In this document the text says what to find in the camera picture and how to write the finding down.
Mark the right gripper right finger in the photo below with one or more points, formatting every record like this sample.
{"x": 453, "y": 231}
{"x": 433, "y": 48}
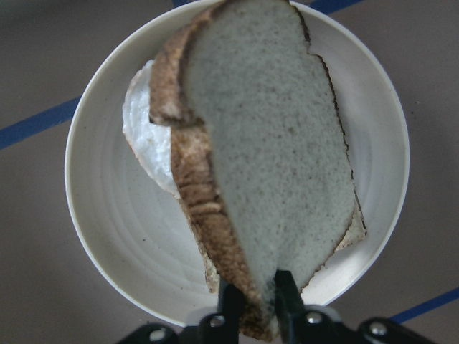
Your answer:
{"x": 301, "y": 323}

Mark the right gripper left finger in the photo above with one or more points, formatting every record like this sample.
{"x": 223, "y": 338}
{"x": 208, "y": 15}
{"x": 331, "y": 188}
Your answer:
{"x": 221, "y": 326}

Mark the white round plate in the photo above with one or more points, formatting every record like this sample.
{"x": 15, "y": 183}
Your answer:
{"x": 135, "y": 233}

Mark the fried egg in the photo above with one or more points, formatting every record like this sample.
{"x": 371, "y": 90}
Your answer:
{"x": 150, "y": 143}

